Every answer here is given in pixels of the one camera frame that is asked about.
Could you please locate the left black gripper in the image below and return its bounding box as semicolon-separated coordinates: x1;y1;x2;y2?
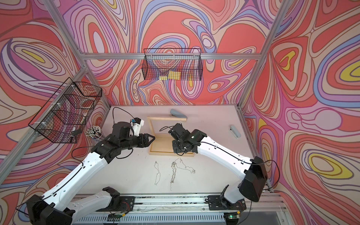
119;133;156;152

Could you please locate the chunky silver chain necklace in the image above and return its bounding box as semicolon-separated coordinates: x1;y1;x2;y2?
169;161;178;191

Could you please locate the silver ball chain necklace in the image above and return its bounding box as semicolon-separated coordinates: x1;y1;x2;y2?
172;157;196;174

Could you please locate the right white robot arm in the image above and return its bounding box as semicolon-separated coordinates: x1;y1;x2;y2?
168;123;268;204

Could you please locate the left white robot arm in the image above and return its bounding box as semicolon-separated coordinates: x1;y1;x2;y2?
26;118;155;225

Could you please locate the wooden jewelry display stand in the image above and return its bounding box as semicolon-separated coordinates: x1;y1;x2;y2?
147;116;187;157

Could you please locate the cup of pencils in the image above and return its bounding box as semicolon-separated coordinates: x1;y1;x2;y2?
85;126;103;140

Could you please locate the yellow block in basket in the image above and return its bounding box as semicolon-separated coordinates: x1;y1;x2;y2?
158;71;181;80

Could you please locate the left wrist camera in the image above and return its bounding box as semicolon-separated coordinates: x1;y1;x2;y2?
130;117;144;137

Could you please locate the thin silver necklace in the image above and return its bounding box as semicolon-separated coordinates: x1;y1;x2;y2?
153;161;161;186

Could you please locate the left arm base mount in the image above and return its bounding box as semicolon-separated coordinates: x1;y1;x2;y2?
102;187;135;213

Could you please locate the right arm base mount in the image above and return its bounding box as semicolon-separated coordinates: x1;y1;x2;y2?
205;185;247;212

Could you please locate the black wire basket back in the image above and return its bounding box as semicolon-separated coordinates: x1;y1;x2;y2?
142;47;203;81

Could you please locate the black wire basket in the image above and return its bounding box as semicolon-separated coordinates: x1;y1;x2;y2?
28;78;102;143
142;47;203;81

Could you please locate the black wire basket left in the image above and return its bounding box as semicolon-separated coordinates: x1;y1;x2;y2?
28;78;102;143

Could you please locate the aluminium rail base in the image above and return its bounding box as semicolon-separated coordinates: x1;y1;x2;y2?
75;193;294;225

